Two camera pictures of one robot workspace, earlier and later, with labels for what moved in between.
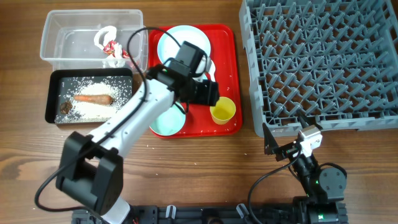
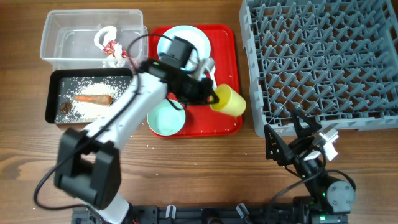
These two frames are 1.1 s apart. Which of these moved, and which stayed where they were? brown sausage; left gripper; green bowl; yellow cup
Moved: yellow cup
Stayed: left gripper; green bowl; brown sausage
